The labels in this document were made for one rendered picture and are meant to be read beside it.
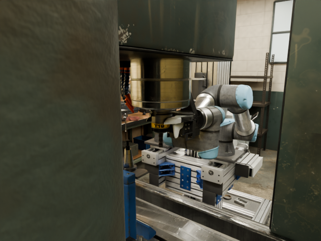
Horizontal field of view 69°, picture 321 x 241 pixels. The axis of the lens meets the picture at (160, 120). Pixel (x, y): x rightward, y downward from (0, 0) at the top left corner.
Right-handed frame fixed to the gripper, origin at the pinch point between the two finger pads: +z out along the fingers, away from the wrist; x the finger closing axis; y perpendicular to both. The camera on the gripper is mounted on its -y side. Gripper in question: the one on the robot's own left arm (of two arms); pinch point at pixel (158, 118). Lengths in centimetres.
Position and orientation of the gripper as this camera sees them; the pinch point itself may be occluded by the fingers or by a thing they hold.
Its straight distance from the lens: 63.7
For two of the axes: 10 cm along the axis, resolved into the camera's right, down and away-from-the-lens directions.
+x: -7.7, -1.3, 6.3
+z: -6.4, 1.0, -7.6
